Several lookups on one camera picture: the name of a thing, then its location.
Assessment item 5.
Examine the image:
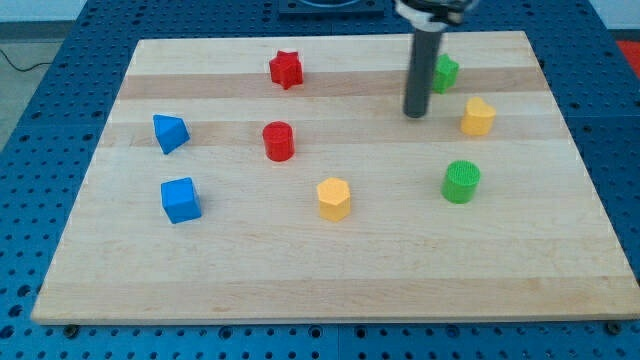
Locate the green star block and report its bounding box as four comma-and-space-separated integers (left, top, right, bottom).
432, 54, 459, 94

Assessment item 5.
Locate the robot arm flange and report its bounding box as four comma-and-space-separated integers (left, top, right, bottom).
395, 0, 479, 32

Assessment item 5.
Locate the red star block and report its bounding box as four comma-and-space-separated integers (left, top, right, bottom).
269, 50, 304, 90

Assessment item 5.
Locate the yellow heart block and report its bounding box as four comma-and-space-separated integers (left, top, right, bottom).
460, 97, 497, 136

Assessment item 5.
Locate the yellow hexagon block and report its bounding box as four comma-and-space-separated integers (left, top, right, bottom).
316, 177, 351, 222

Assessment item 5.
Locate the red cylinder block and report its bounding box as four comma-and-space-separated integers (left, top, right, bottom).
262, 121, 295, 162

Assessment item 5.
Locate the wooden board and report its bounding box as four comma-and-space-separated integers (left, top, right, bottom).
32, 31, 639, 325

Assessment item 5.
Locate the green cylinder block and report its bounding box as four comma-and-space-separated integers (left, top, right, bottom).
440, 160, 481, 204

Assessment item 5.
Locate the blue cube block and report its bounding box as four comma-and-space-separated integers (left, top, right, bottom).
161, 177, 202, 224

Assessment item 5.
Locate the blue triangle block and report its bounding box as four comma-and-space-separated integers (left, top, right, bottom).
152, 114, 190, 155

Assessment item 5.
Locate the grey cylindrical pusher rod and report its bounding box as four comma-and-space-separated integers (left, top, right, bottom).
403, 29, 442, 118

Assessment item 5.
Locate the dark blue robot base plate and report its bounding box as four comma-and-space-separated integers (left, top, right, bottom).
276, 0, 385, 18

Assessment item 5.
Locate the black cable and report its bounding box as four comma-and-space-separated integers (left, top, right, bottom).
0, 48, 54, 73

